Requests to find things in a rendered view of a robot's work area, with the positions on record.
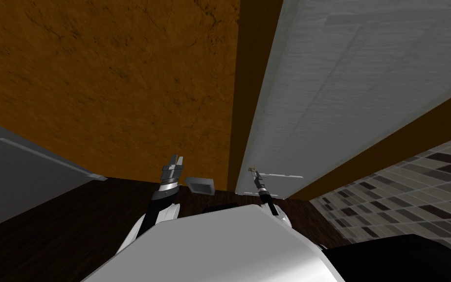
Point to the grey rectangular wall box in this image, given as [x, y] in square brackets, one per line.
[200, 185]

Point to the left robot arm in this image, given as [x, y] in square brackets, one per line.
[159, 203]

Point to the white door leaf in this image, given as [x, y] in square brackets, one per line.
[347, 98]

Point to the grey panel door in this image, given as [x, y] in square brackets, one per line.
[14, 188]

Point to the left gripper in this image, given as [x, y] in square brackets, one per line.
[172, 174]

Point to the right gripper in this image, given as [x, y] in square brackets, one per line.
[259, 182]

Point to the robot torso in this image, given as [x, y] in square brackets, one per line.
[217, 246]

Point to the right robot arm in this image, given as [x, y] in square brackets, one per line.
[397, 258]

